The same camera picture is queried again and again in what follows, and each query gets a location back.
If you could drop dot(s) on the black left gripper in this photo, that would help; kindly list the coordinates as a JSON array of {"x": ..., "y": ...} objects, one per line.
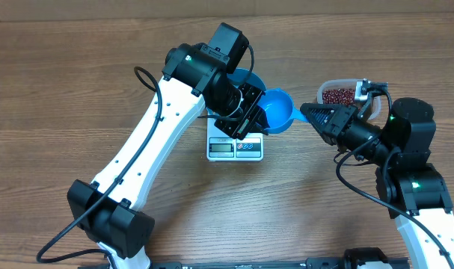
[{"x": 244, "y": 129}]

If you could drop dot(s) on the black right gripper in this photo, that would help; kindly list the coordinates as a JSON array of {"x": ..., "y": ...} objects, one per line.
[{"x": 337, "y": 132}]

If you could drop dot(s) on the blue plastic measuring scoop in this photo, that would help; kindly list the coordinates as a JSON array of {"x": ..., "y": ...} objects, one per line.
[{"x": 280, "y": 111}]

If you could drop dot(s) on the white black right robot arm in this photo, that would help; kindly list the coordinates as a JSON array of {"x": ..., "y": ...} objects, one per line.
[{"x": 408, "y": 185}]

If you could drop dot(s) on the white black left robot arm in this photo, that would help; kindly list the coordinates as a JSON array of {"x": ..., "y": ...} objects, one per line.
[{"x": 198, "y": 81}]

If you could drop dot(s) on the white digital kitchen scale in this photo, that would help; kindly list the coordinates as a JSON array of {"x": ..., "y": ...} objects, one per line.
[{"x": 220, "y": 147}]

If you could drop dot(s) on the teal blue bowl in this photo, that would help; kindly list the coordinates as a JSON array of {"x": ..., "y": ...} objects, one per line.
[{"x": 240, "y": 74}]

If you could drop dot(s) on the clear plastic container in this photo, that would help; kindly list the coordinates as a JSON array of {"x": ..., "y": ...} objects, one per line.
[{"x": 347, "y": 83}]

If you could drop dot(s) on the red adzuki beans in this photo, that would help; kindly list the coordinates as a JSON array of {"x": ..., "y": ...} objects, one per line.
[{"x": 343, "y": 96}]

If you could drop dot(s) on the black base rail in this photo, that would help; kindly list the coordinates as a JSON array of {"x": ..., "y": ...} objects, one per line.
[{"x": 366, "y": 257}]

